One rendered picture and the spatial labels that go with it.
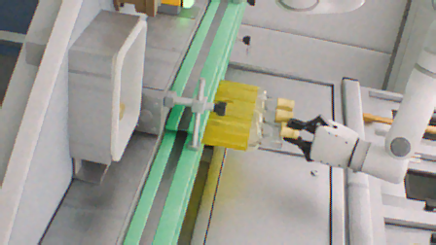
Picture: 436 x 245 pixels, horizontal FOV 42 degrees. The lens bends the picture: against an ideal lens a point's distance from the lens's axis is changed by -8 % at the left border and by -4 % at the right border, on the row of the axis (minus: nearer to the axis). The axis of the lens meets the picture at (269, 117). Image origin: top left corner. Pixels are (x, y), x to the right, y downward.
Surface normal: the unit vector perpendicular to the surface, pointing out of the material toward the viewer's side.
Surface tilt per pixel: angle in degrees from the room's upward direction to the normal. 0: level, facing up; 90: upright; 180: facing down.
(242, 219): 90
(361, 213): 90
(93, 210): 90
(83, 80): 90
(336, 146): 107
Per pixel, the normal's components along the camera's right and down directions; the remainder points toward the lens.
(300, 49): -0.07, 0.53
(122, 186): 0.17, -0.83
